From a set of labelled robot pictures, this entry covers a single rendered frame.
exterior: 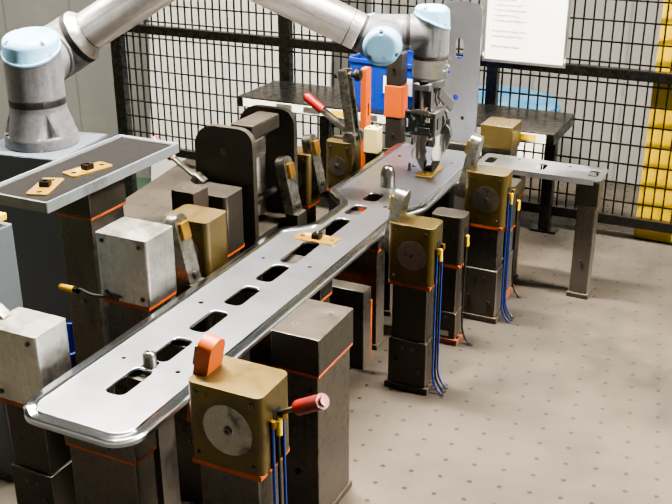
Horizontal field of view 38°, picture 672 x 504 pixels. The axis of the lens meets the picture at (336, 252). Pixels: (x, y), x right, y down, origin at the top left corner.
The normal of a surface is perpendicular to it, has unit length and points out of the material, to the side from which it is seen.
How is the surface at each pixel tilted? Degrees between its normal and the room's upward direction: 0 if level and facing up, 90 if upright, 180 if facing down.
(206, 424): 90
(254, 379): 0
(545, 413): 0
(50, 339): 90
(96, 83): 90
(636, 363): 0
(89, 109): 90
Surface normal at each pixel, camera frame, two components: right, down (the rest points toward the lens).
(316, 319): 0.00, -0.92
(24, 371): -0.44, 0.35
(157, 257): 0.90, 0.17
